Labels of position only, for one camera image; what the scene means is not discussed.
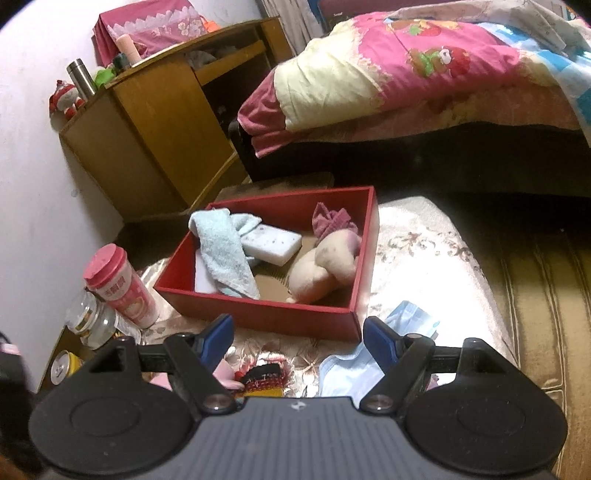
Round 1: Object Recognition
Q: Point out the pink cylinder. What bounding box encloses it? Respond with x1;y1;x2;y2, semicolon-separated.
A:
117;34;142;64

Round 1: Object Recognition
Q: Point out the light blue towel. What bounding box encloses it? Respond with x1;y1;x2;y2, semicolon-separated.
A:
188;208;262;299

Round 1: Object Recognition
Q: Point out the white cloth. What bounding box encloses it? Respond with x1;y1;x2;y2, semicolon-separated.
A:
187;43;232;66

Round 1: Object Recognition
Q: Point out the pink paper cup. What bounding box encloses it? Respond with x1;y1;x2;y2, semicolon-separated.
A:
82;244;160;330

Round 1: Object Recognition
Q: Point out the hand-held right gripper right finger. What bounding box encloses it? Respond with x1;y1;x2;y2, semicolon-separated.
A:
359;316;510;412

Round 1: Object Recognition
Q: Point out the teal and pink plush toy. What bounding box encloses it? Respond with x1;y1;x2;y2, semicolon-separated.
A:
143;354;290;400

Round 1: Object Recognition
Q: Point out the speckled white sponge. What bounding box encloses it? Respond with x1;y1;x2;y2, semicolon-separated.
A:
239;223;304;267

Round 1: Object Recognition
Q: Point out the glass jar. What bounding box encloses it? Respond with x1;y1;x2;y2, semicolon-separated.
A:
64;288;140;350

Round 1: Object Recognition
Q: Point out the light blue patterned sheet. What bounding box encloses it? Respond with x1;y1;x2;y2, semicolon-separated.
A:
479;17;591;117

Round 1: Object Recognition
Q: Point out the red cardboard box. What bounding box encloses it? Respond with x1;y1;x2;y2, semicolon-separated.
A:
153;185;380;343

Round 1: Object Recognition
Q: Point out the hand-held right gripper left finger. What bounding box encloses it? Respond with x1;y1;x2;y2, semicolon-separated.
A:
86;314;235;414

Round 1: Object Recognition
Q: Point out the pink printed quilt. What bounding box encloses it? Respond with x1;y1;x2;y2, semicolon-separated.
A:
237;11;591;158

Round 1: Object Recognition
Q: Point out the red and white plush toy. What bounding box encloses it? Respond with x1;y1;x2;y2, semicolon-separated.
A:
49;79;86;121

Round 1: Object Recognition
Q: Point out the brown striped blanket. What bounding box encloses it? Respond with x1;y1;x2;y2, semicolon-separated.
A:
479;225;591;480

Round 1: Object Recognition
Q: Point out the plain white sponge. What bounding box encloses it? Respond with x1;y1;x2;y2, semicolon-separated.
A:
193;251;221;294

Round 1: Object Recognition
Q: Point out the wooden cabinet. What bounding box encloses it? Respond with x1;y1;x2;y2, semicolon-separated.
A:
58;16;297;223

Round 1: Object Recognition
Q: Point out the blue face mask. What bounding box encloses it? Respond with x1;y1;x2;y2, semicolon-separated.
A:
383;300;440;340
318;343;387;408

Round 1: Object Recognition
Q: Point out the steel thermos flask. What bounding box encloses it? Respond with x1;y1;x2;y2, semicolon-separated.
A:
66;58;97;98

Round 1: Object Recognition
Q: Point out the dark blue drink can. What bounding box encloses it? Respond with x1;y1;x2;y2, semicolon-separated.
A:
49;349;84;387

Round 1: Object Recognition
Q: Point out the cream plush toy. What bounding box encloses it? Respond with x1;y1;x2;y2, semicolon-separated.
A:
286;230;362;305

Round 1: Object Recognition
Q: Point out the mauve cloth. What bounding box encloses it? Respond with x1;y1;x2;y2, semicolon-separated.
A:
311;201;359;241

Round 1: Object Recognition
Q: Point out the pink lace-trimmed cloth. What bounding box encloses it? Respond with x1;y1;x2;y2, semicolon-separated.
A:
92;0;223;62

